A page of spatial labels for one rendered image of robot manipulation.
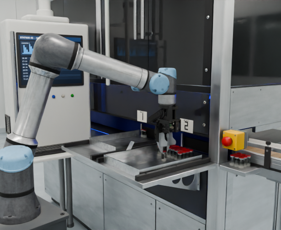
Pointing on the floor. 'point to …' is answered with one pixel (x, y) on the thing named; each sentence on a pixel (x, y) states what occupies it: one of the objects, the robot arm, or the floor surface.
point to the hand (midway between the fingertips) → (163, 148)
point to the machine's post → (219, 111)
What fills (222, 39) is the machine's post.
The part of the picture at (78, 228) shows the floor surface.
